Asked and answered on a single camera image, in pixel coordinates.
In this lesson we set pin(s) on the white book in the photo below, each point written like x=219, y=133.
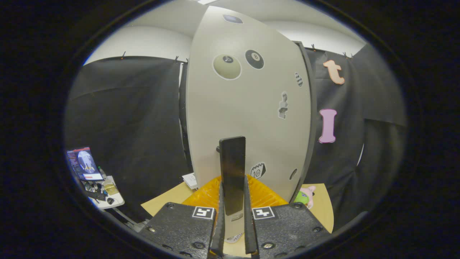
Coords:
x=190, y=180

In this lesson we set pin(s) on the grey shoe cabinet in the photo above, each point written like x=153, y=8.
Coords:
x=314, y=122

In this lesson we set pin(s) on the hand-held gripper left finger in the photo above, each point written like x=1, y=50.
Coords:
x=187, y=226

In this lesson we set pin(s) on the green and pink plush toy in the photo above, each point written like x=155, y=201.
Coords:
x=303, y=197

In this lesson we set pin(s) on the black computer mouse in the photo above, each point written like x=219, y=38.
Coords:
x=110, y=200

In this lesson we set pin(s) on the white canvas shoe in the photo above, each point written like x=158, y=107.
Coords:
x=235, y=238

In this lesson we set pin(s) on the black backdrop cloth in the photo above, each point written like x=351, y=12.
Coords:
x=136, y=126

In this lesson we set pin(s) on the monitor screen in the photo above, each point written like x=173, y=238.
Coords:
x=86, y=163

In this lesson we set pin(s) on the beige shoe cabinet door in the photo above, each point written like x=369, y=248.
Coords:
x=233, y=108

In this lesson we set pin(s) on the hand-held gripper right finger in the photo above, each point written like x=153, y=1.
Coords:
x=284, y=226

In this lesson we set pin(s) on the white side table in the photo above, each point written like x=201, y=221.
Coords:
x=116, y=202

